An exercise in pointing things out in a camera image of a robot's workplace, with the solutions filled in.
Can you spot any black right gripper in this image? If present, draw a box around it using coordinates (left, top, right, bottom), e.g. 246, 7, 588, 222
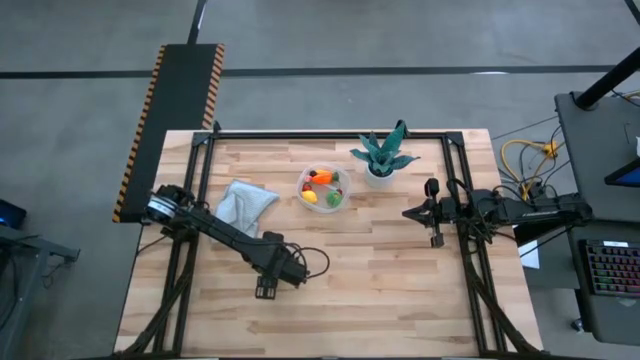
401, 196, 462, 227

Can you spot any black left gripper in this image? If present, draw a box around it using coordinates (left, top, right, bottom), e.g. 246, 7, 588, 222
252, 242, 309, 289

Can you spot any orange toy carrot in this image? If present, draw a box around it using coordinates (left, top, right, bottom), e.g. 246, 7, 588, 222
309, 169, 342, 187

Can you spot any clear plastic tupperware container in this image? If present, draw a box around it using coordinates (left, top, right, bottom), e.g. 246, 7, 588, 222
295, 161, 353, 215

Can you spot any white plant pot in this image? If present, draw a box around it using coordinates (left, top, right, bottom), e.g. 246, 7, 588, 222
364, 163, 397, 191

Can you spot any green snake plant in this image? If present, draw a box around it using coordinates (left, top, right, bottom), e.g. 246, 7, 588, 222
349, 121, 422, 178

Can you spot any grey cloth towel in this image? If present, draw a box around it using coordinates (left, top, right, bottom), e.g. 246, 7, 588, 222
214, 179, 282, 239

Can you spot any white paper sheet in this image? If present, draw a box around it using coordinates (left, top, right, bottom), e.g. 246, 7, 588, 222
518, 239, 542, 271

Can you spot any grey desk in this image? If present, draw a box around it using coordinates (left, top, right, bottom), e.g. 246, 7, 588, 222
553, 90, 640, 347

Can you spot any black hazard-striped floor mat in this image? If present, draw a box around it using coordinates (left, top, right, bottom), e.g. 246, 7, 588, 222
111, 42, 227, 224

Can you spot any backlit computer keyboard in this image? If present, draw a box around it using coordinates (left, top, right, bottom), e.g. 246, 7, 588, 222
578, 238, 640, 300

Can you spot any black computer monitor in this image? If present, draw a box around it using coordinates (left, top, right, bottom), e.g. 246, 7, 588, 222
603, 158, 640, 189

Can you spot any black monitor pole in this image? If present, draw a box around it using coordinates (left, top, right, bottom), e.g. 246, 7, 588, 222
573, 46, 640, 111

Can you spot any blue-lit device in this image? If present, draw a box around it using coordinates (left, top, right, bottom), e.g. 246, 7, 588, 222
0, 198, 28, 230

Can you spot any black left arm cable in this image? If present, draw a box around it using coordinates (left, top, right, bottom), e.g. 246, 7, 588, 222
286, 243, 332, 280

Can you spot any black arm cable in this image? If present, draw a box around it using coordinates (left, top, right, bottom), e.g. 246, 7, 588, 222
447, 177, 506, 251
286, 243, 332, 280

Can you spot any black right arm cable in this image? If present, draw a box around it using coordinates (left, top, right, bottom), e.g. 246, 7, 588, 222
447, 177, 506, 251

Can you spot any yellow cable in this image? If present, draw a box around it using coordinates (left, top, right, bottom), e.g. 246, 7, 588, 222
500, 139, 560, 197

